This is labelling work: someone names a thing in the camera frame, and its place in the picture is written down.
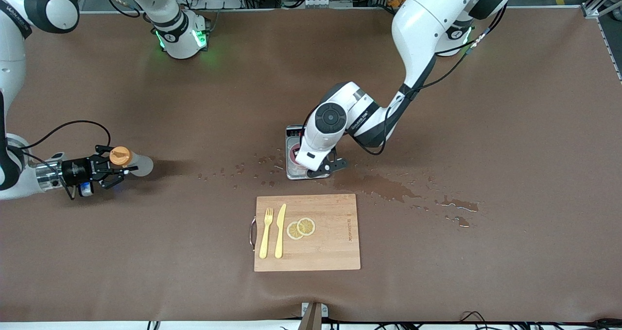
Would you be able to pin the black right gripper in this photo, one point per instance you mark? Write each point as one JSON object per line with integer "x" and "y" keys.
{"x": 76, "y": 168}

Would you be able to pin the clear sauce bottle orange cap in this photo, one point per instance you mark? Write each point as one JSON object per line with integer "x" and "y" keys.
{"x": 141, "y": 164}

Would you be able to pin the pink plastic cup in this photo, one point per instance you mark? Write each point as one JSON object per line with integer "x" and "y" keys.
{"x": 293, "y": 152}

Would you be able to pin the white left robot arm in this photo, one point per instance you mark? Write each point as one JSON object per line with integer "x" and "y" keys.
{"x": 427, "y": 24}

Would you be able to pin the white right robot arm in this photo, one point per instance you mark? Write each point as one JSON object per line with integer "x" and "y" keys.
{"x": 180, "y": 41}

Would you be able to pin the silver digital kitchen scale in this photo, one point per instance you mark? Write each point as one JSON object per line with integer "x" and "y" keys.
{"x": 290, "y": 134}

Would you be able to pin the lemon slice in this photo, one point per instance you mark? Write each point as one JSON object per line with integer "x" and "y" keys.
{"x": 306, "y": 226}
{"x": 291, "y": 231}

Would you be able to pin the wooden cutting board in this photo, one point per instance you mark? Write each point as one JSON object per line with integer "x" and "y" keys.
{"x": 330, "y": 242}

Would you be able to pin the yellow plastic knife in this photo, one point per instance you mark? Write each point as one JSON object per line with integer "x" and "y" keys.
{"x": 280, "y": 233}

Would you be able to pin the brown table mat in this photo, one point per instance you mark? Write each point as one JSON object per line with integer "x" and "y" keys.
{"x": 146, "y": 247}

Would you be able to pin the yellow plastic fork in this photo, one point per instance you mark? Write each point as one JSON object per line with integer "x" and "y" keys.
{"x": 264, "y": 242}

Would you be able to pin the metal table edge bracket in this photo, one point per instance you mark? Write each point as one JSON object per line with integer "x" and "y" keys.
{"x": 313, "y": 313}

